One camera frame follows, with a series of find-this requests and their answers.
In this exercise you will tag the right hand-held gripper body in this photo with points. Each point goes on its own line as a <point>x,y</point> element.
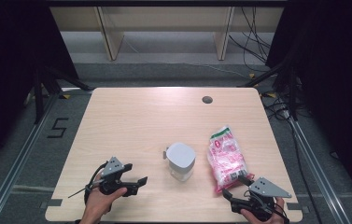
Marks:
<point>267,189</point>

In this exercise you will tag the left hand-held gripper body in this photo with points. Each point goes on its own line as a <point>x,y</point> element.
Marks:
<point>113,169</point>

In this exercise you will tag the pink and white plastic bag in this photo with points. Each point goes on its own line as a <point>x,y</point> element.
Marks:
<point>226,155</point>

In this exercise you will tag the person's right hand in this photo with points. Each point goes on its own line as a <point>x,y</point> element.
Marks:
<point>267,222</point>

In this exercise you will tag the person's left hand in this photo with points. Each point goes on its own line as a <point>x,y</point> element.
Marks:
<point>97,202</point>

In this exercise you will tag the yellow floor tape piece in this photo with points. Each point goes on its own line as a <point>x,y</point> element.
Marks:
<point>270,95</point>
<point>251,75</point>
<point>66,96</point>

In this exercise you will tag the black metal stand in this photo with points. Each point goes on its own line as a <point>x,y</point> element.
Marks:
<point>39,102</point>
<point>293,93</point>

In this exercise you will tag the beige wooden table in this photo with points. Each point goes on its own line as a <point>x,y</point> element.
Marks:
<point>112,40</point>

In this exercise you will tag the black curtain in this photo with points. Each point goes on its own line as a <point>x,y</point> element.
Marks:
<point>335,62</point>
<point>8,62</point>

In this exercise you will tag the aluminium floor rail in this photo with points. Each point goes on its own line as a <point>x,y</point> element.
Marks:
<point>15,168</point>
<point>316,174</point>

